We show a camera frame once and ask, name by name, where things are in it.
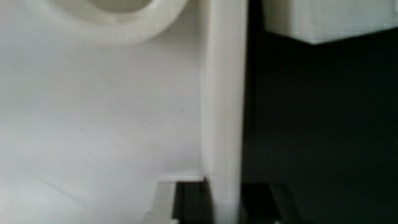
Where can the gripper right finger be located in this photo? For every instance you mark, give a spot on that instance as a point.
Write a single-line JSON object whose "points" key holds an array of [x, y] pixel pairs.
{"points": [[269, 204]]}

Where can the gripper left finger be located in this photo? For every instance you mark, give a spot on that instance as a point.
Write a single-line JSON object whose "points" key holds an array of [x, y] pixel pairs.
{"points": [[182, 203]]}

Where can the white square table top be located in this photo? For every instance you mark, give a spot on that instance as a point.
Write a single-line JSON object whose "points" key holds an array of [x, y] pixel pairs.
{"points": [[121, 107]]}

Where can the white leg centre right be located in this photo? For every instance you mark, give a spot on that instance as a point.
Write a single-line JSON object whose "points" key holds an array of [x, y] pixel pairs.
{"points": [[318, 21]]}

